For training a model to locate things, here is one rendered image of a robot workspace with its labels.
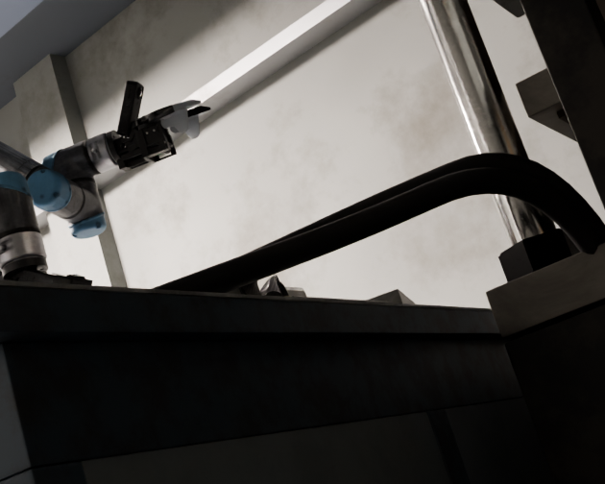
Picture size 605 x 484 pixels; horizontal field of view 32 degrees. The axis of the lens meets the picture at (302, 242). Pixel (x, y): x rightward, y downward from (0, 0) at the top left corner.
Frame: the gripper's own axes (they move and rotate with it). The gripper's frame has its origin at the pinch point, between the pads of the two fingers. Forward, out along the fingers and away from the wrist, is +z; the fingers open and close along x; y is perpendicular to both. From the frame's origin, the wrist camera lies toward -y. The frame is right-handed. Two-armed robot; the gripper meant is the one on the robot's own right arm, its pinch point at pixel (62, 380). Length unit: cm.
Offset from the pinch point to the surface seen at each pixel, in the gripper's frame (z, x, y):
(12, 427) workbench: 21, 69, -58
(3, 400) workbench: 19, 69, -58
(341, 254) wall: -66, -240, 67
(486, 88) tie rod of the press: -12, -4, -77
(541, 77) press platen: -12, -9, -82
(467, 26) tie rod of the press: -21, -4, -77
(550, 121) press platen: -8, -15, -80
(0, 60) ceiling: -220, -228, 200
